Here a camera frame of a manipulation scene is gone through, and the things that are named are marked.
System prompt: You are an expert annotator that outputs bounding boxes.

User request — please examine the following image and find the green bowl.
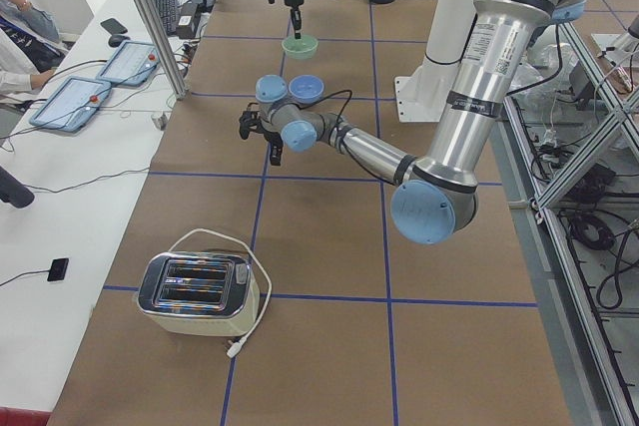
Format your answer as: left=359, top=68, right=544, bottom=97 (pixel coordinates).
left=282, top=34, right=319, bottom=60

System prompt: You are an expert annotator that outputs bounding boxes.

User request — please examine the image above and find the blue bowl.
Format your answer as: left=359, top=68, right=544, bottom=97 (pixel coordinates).
left=289, top=75, right=324, bottom=104

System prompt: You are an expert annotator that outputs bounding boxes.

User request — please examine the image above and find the black keyboard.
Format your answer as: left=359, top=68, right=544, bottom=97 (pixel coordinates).
left=153, top=0, right=179, bottom=36

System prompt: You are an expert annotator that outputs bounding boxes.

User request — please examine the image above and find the cream toaster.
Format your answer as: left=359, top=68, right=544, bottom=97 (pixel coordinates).
left=137, top=252, right=260, bottom=337

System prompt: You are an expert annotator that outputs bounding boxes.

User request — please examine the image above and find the far blue teach pendant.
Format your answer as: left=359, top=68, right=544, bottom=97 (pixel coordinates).
left=96, top=40, right=159, bottom=87

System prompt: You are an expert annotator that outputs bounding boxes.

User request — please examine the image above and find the blue teach pendant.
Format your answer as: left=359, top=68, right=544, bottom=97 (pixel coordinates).
left=96, top=40, right=159, bottom=87
left=29, top=76, right=112, bottom=133

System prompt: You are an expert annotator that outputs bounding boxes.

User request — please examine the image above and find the black smartphone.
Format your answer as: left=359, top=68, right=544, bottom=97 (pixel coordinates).
left=100, top=18, right=128, bottom=35

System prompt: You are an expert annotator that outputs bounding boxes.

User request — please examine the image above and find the near blue teach pendant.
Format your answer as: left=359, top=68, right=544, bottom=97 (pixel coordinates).
left=29, top=76, right=112, bottom=133

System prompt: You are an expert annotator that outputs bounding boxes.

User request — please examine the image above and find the small black device on table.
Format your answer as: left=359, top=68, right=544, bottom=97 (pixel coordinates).
left=47, top=257, right=69, bottom=282

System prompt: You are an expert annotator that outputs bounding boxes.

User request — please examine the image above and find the seated person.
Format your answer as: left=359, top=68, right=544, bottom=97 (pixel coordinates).
left=1, top=0, right=68, bottom=105

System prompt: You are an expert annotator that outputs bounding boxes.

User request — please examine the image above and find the black wrist cable arm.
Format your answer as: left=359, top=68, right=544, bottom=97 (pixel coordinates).
left=247, top=88, right=353, bottom=148

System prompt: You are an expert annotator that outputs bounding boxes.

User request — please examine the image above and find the aluminium frame post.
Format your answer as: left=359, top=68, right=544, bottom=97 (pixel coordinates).
left=134, top=0, right=187, bottom=101

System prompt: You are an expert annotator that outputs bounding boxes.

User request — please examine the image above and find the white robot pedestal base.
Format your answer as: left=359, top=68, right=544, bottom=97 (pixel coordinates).
left=394, top=0, right=475, bottom=123

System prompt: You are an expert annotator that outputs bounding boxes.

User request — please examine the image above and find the white toaster power cable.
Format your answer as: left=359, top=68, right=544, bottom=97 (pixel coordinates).
left=168, top=227, right=274, bottom=359

